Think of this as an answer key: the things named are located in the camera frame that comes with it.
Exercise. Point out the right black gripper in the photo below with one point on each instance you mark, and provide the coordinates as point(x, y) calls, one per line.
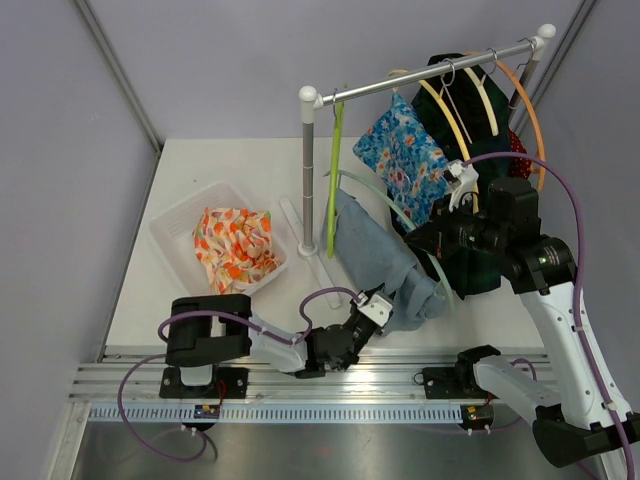
point(435, 235)

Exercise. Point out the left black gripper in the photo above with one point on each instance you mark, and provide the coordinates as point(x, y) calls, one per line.
point(372, 291)

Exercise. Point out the pale mint hanger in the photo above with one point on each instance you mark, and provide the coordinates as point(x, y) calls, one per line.
point(443, 280)

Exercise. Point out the light blue denim garment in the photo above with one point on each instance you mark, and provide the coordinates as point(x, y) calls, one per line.
point(372, 257)

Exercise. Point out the blue floral skirt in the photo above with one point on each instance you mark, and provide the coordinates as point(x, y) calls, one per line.
point(407, 159)

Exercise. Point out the yellow hanger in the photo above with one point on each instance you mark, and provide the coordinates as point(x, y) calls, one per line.
point(454, 125)

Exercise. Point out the orange floral skirt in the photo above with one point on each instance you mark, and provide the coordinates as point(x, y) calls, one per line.
point(236, 248)

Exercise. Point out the lime green hanger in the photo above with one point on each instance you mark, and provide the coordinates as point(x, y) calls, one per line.
point(338, 112)

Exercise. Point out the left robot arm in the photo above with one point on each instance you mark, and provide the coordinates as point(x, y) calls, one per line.
point(204, 333)

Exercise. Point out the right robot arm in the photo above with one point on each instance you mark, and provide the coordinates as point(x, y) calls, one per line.
point(586, 415)

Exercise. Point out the cream hanger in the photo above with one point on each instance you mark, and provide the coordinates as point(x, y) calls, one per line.
point(479, 85)

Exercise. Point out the orange hanger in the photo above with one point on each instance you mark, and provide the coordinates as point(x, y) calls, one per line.
point(522, 94)

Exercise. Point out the white plastic basket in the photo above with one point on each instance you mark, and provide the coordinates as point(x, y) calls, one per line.
point(172, 233)

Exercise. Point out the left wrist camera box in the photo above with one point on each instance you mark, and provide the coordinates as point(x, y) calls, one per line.
point(376, 307)

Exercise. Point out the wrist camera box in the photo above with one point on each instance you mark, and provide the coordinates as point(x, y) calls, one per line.
point(376, 307)
point(461, 183)

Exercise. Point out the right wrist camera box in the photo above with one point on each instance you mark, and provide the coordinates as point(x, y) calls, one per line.
point(461, 183)

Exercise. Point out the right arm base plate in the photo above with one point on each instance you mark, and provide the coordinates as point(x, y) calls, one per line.
point(442, 383)

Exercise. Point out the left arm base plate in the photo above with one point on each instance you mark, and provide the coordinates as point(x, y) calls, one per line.
point(205, 382)

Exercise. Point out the white slotted cable duct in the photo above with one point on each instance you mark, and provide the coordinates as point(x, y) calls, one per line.
point(282, 413)

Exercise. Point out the aluminium rail frame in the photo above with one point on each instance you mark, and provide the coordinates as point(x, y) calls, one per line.
point(123, 375)

